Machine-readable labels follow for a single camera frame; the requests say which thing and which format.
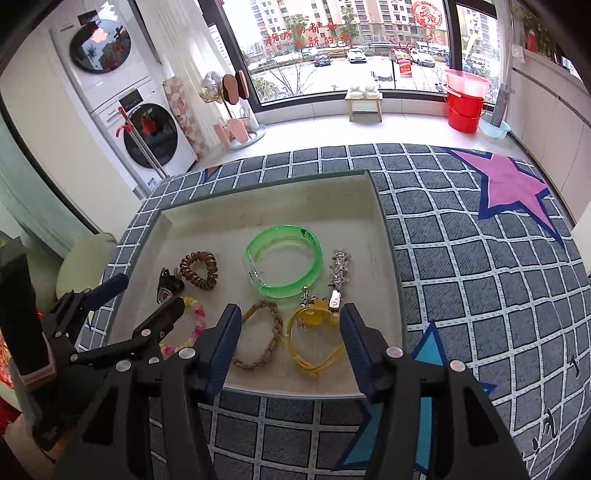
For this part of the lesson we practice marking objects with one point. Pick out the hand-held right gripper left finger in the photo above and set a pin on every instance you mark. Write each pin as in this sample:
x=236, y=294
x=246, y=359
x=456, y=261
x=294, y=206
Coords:
x=226, y=341

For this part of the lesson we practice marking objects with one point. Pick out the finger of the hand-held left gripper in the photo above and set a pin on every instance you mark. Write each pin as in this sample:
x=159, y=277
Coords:
x=161, y=318
x=108, y=285

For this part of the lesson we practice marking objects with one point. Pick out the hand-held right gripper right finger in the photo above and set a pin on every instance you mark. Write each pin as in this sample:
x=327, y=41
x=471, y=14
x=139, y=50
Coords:
x=358, y=346

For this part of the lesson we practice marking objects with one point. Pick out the black claw hair clip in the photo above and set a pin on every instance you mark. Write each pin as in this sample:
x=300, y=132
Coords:
x=171, y=279

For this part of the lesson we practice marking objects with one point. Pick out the small silver charm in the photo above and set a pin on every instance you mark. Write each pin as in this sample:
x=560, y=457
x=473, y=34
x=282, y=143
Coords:
x=304, y=295

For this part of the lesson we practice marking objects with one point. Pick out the silver star hair clip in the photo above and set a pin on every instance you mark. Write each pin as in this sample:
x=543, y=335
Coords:
x=339, y=272

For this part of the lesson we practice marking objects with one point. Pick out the pale green shallow box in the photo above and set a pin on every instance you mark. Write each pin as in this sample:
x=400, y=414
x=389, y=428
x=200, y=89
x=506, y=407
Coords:
x=207, y=221

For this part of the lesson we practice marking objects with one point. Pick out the pale green cushion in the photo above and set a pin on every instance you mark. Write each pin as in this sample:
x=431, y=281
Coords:
x=83, y=263

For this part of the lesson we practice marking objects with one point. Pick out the green translucent bangle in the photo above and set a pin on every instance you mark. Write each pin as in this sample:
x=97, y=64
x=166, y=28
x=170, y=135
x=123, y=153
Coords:
x=315, y=263

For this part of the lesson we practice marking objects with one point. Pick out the mop pole with red ribbon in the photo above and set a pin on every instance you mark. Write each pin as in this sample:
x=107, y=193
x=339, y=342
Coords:
x=141, y=143

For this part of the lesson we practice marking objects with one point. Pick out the white washing machine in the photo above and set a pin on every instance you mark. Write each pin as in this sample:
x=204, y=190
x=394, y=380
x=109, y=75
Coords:
x=152, y=134

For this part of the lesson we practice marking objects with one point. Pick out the pink patterned folded mat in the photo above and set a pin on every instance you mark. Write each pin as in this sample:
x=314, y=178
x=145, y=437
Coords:
x=182, y=115

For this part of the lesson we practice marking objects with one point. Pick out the metal slipper rack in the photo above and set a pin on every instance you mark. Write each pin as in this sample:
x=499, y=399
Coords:
x=233, y=110

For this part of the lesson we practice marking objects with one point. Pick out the small wooden stool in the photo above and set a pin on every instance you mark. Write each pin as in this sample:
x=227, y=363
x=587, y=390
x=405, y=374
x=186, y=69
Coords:
x=364, y=108

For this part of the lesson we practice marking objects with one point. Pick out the white stacked dryer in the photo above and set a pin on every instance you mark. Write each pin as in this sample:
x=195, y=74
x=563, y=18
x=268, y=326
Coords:
x=99, y=46

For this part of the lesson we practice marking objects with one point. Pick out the red plastic bucket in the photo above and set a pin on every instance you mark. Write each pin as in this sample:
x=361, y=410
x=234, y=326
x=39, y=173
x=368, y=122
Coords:
x=464, y=115

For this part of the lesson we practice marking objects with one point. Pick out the white shoes pair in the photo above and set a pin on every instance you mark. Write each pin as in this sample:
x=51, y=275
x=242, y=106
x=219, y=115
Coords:
x=364, y=91

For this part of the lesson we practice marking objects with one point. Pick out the light blue basin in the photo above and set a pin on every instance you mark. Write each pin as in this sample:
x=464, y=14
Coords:
x=494, y=130

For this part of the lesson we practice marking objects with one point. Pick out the grey washboard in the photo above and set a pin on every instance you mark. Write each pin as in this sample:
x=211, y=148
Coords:
x=501, y=106

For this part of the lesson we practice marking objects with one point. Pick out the dark parked car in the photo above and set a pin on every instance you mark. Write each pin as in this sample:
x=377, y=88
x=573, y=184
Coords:
x=322, y=60

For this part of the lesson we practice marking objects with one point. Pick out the white low cabinet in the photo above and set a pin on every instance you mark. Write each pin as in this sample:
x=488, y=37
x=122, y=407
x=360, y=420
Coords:
x=549, y=129

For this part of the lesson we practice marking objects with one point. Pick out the white parked car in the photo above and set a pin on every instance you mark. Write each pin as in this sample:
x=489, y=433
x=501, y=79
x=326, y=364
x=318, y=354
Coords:
x=356, y=55

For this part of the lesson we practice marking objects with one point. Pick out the red window decal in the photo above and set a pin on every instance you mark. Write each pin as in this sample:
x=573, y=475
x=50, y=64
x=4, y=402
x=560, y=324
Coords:
x=427, y=14

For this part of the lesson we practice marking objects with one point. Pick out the green potted plant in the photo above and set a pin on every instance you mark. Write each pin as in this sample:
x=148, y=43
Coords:
x=542, y=37

